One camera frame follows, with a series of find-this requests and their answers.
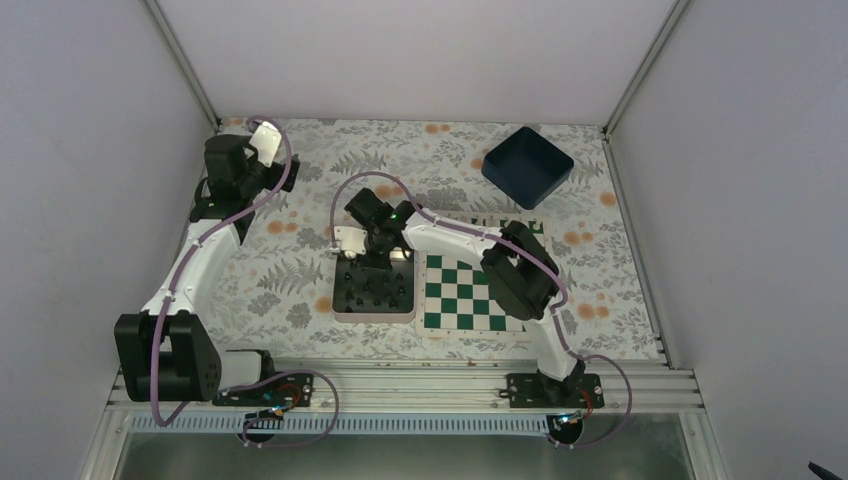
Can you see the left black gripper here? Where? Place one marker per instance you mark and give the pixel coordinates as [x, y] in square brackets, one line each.
[293, 172]

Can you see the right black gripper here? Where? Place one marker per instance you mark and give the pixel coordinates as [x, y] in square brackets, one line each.
[379, 263]

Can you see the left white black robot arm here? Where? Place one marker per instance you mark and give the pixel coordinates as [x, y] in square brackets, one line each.
[164, 349]

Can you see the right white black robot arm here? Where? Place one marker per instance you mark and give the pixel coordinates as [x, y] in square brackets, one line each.
[522, 277]

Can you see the metal tin of chess pieces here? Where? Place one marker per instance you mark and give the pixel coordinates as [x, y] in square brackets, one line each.
[365, 295]

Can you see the green white chess board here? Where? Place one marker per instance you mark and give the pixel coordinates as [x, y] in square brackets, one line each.
[454, 296]

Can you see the floral patterned table mat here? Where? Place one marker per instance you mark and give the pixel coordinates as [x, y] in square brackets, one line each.
[275, 294]

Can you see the dark blue square bin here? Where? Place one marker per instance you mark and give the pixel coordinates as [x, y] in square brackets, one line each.
[527, 167]

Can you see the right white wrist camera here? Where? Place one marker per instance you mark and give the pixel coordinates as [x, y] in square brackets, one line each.
[349, 241]

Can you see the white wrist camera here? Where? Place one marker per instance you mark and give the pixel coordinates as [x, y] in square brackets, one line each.
[349, 241]
[265, 141]

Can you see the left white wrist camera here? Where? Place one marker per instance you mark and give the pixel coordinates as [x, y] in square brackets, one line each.
[265, 141]

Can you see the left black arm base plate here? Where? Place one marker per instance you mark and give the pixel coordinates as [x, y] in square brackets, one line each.
[293, 390]

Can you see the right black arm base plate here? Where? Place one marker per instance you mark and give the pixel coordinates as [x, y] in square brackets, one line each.
[536, 391]

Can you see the aluminium front rail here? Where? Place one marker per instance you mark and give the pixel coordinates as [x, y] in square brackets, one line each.
[455, 387]

